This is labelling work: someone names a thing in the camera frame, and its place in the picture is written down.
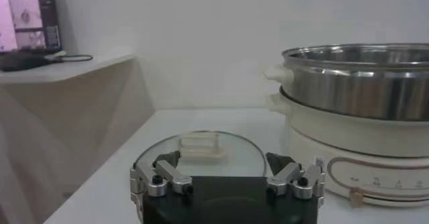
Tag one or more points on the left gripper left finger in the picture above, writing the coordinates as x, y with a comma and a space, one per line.
174, 178

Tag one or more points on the round glass lid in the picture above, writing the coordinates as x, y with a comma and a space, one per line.
234, 158

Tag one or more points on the cream electric cooker base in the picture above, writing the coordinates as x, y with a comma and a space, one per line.
335, 138

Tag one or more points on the stainless steel steamer basket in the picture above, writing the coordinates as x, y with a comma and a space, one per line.
352, 91

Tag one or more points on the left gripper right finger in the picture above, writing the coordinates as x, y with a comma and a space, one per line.
288, 175

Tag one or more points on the white side table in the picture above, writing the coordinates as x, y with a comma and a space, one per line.
67, 111

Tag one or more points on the dark grey laptop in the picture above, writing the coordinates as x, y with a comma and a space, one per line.
30, 14

